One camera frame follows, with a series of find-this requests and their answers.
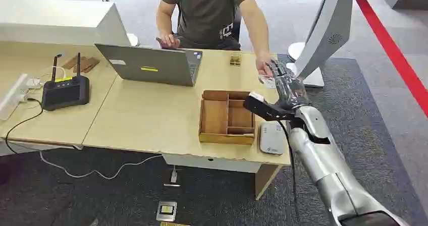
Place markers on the person's right hand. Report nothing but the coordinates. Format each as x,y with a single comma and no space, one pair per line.
170,41

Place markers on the person's left hand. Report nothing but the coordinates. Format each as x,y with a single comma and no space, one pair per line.
264,64

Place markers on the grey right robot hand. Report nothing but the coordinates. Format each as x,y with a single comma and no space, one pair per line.
289,89

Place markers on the pale printed card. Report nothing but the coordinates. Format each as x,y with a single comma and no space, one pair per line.
267,81

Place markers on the wooden compartment box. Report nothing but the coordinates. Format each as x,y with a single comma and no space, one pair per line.
214,117

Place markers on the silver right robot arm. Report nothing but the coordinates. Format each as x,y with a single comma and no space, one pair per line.
321,157

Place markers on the small wooden card stand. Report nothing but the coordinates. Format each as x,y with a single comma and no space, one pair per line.
235,59

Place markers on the grey laptop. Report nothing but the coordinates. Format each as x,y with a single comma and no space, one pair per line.
150,65

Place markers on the round white base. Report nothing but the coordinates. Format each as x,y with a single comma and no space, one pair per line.
133,40
295,50

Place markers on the person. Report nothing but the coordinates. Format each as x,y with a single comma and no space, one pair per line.
204,14

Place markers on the dark grey rug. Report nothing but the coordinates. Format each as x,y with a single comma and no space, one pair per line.
341,94

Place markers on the white card reader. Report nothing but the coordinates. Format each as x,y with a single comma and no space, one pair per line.
271,139

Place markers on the silver kiosk stand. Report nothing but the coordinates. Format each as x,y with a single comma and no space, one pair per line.
329,30

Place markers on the brown wooden pieces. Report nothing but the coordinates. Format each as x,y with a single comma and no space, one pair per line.
83,64

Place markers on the red floor tape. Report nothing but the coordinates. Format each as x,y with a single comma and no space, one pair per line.
391,47

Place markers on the white counter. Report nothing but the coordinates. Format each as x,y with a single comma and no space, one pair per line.
60,24

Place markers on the black device with two antennas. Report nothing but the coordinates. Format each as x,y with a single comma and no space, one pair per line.
65,92

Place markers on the white plug on floor plate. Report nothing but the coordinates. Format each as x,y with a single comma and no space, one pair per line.
173,177

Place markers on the white charger plug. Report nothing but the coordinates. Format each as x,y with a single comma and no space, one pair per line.
33,83

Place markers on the white power strip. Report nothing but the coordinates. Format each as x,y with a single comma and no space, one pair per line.
11,97

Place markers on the metal floor socket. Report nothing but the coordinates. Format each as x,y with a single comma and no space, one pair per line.
166,211

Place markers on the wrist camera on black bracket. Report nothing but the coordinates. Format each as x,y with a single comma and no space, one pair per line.
264,110

